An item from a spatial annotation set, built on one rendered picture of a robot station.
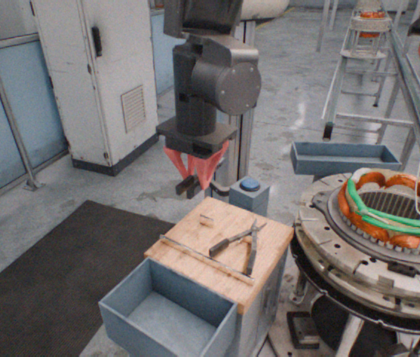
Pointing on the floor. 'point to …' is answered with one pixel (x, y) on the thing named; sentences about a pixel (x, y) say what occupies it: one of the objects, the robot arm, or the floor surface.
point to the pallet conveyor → (417, 130)
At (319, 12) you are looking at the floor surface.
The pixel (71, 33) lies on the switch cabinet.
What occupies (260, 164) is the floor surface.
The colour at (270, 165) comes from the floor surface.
